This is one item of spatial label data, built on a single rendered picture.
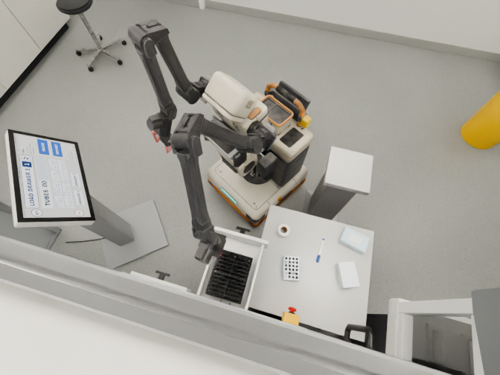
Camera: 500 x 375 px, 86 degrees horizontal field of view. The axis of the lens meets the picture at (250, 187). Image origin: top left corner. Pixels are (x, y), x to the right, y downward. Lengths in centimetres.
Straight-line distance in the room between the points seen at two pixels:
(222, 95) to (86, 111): 234
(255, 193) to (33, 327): 192
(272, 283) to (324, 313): 30
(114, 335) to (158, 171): 243
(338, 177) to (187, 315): 158
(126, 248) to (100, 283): 217
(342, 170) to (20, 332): 169
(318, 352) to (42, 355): 27
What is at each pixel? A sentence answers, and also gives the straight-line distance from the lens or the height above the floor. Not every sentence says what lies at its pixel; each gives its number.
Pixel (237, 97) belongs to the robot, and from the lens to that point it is 123.
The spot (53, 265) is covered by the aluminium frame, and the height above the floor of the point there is 199.
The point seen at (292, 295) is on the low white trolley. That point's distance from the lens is 153.
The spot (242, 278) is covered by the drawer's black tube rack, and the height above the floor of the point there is 90.
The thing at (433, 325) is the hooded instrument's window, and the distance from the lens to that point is 134.
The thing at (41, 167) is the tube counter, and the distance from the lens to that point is 167.
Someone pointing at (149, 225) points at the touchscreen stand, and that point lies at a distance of 248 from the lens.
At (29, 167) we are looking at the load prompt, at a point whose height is 115.
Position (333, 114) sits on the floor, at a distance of 310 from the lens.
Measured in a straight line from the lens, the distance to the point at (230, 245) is 147.
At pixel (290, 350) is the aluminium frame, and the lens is 29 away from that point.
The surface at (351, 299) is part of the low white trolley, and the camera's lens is 161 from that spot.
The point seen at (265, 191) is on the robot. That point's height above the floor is 28.
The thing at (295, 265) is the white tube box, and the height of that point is 80.
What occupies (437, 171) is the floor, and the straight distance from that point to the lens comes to 316.
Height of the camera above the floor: 227
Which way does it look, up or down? 65 degrees down
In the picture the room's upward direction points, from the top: 1 degrees clockwise
